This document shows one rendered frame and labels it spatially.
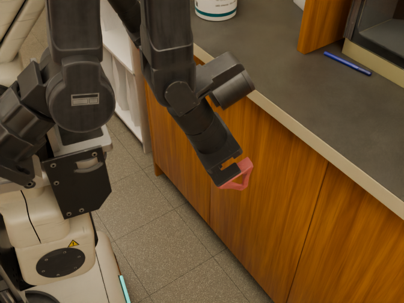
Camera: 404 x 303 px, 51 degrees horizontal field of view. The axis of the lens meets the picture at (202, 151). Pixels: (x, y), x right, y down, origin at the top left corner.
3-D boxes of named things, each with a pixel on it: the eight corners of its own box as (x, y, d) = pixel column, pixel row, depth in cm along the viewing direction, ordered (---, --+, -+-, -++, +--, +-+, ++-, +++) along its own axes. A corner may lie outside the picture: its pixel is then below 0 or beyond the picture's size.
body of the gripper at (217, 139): (219, 116, 74) (202, 89, 68) (245, 154, 67) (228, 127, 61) (188, 137, 74) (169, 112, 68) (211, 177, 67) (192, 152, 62)
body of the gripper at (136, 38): (147, 12, 102) (131, -12, 97) (160, 32, 96) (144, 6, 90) (125, 27, 103) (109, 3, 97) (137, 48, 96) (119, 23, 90)
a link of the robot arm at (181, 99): (140, 58, 59) (160, 91, 54) (208, 12, 59) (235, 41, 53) (178, 109, 68) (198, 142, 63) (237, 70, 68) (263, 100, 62)
